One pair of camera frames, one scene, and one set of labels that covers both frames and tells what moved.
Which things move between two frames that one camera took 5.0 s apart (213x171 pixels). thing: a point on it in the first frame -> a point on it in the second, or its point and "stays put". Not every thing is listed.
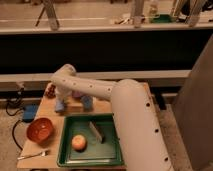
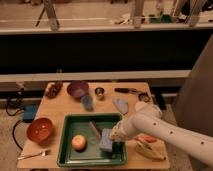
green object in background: x=163 y=18 stays put
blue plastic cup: x=87 y=103 stays put
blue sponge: x=59 y=105 -> x=106 y=143
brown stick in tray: x=97 y=131 stays put
